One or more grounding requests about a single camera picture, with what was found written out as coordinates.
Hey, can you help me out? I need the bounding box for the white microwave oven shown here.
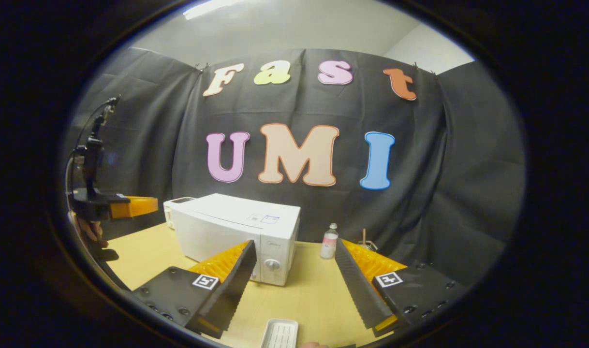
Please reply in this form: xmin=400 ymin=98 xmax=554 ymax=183
xmin=171 ymin=193 xmax=301 ymax=287

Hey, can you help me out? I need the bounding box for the small white toaster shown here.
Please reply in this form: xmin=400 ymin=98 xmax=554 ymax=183
xmin=163 ymin=196 xmax=196 ymax=230

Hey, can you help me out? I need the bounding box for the white foam tray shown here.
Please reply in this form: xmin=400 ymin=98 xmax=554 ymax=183
xmin=260 ymin=318 xmax=299 ymax=348

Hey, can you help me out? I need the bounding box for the small bottle with pink label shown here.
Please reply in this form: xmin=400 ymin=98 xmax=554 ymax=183
xmin=320 ymin=223 xmax=339 ymax=260

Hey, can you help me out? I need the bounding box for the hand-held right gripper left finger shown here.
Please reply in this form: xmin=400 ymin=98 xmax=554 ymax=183
xmin=130 ymin=240 xmax=258 ymax=340

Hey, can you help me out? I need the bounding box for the black backdrop cloth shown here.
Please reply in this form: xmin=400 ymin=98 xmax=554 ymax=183
xmin=65 ymin=47 xmax=526 ymax=286

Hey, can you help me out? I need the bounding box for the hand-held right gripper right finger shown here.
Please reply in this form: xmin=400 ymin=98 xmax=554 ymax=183
xmin=333 ymin=238 xmax=469 ymax=338

